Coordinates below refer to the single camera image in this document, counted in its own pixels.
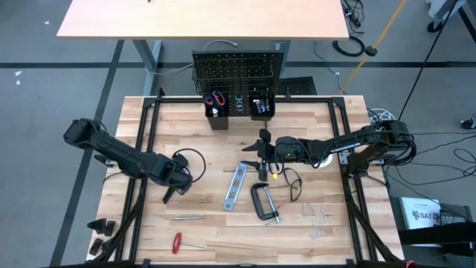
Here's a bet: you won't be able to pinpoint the thin black pole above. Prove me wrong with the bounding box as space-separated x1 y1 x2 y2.
397 0 458 120

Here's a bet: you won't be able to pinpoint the black cable tangle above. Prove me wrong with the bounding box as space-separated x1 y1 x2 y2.
340 0 367 34

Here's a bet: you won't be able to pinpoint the coiled black cable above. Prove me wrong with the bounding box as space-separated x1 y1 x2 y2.
332 35 367 58

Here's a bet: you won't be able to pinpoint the black floor cable loop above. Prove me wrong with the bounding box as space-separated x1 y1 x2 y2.
452 147 476 178

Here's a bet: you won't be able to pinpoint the grey cable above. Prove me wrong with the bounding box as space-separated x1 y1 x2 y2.
144 38 239 76

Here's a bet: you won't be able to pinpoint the black stand leg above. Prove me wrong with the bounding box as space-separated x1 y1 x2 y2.
457 5 476 35

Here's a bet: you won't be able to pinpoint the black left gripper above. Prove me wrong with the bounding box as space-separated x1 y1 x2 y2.
148 154 194 205

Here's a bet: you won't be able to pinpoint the black left camera cable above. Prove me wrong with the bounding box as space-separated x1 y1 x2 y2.
173 147 208 184

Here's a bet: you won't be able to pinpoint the white tape roll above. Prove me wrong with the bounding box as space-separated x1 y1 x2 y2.
314 151 334 169

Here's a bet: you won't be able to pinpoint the black safety glasses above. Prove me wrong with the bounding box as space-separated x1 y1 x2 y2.
277 167 303 203

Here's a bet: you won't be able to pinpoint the black aluminium table frame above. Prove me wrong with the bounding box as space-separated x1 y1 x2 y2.
87 87 405 268

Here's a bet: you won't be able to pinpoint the thin black cable white plug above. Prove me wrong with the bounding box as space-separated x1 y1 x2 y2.
313 39 341 94

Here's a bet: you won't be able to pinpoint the beige wooden desk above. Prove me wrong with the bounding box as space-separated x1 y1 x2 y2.
56 0 350 41

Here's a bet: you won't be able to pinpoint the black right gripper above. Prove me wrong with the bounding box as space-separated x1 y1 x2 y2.
239 135 300 182

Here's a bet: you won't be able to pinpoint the black cart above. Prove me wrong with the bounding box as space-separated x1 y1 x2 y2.
389 194 476 258

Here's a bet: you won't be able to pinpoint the white stand base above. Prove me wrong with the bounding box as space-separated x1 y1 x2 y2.
425 0 468 22

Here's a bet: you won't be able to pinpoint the red and blue scissors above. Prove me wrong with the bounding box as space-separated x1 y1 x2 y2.
203 91 227 109

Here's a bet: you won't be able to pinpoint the long yellow cable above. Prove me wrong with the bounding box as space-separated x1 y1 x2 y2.
338 0 410 96

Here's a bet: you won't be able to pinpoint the blue spirit level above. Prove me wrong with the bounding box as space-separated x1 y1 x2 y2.
222 162 249 212

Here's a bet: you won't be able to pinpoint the tall black pegboard bin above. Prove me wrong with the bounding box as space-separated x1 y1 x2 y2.
204 97 231 132

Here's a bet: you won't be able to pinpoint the white printed booklet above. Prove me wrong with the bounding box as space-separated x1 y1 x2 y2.
399 196 443 231

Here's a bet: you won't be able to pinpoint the short black pegboard bin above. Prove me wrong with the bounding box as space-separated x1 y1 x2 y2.
248 90 277 121

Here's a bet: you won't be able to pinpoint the black C-clamp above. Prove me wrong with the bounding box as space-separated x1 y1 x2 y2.
249 182 283 226

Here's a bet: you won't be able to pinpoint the white coiled cable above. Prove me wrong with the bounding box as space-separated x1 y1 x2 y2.
366 107 395 126

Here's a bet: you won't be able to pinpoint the silver steel extension bar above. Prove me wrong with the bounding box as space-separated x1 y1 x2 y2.
172 214 207 223

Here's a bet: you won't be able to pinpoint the black perforated pegboard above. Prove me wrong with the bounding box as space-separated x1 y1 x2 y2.
191 50 286 118

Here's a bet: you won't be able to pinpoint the long black floor cable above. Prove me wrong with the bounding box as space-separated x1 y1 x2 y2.
385 163 476 187

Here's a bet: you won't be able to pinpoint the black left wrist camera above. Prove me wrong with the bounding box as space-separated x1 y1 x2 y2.
172 153 190 168

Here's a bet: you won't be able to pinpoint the grey desk leg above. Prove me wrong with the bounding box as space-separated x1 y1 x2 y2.
274 39 292 77
132 39 164 96

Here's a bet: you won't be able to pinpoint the black wire basket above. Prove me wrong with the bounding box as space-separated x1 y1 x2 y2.
191 60 280 96

